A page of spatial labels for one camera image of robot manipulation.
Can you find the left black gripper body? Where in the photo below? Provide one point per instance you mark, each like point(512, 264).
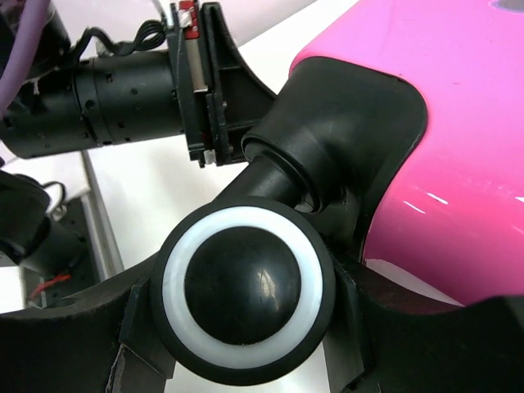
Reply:
point(59, 95)

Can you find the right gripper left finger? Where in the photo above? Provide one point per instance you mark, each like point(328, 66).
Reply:
point(102, 339)

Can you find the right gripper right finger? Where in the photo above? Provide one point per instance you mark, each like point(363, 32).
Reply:
point(385, 338)

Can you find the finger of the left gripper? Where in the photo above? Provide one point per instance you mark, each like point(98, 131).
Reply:
point(237, 98)

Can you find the pink hard-shell suitcase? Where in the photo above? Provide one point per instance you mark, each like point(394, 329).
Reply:
point(397, 138)

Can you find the metal base rail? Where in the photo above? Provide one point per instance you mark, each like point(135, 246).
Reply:
point(77, 251)

